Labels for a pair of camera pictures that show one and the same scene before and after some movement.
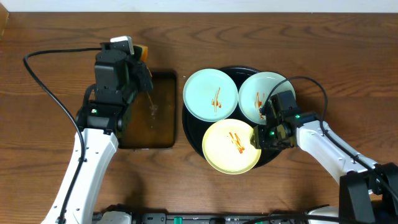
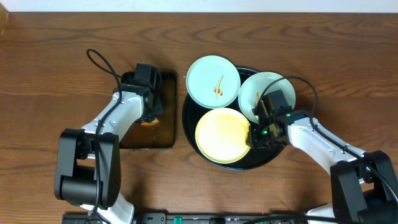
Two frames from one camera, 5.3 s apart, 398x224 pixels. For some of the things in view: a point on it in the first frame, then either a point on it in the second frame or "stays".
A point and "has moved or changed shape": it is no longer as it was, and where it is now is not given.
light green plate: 254,91 stays
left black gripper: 143,74 to 157,107
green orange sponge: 144,53 to 154,122
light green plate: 210,95 has moved or changed shape
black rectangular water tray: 150,120 stays
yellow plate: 227,147 has moved or changed shape
